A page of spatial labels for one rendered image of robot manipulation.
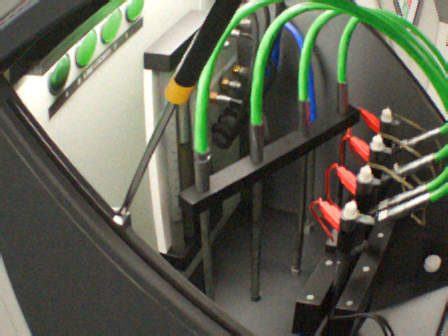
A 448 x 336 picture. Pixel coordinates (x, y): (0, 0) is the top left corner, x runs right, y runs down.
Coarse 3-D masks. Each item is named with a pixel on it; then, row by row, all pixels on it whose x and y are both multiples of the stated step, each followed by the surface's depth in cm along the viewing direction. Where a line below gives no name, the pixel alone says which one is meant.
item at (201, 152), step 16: (256, 0) 95; (272, 0) 94; (288, 0) 93; (304, 0) 92; (320, 0) 91; (336, 0) 90; (240, 16) 97; (368, 16) 89; (224, 32) 100; (416, 48) 89; (208, 64) 103; (432, 64) 89; (208, 80) 105; (208, 96) 107; (432, 192) 100
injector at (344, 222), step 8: (344, 208) 109; (344, 216) 108; (344, 224) 108; (352, 224) 108; (344, 232) 109; (352, 232) 109; (344, 240) 109; (352, 240) 110; (336, 248) 111; (344, 248) 110; (352, 248) 111; (360, 248) 110; (344, 256) 111; (336, 264) 114; (344, 264) 113; (336, 272) 114; (344, 272) 114; (336, 280) 115; (344, 280) 115; (336, 288) 116; (336, 296) 117; (328, 312) 120
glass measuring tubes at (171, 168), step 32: (192, 32) 111; (160, 64) 108; (160, 96) 112; (192, 96) 119; (192, 128) 122; (160, 160) 119; (192, 160) 126; (160, 192) 121; (160, 224) 124; (192, 224) 128; (192, 256) 129
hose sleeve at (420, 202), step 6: (414, 198) 102; (420, 198) 101; (426, 198) 101; (402, 204) 104; (408, 204) 103; (414, 204) 102; (420, 204) 101; (426, 204) 101; (390, 210) 105; (396, 210) 104; (402, 210) 103; (408, 210) 103; (414, 210) 102; (390, 216) 105; (396, 216) 104; (402, 216) 104
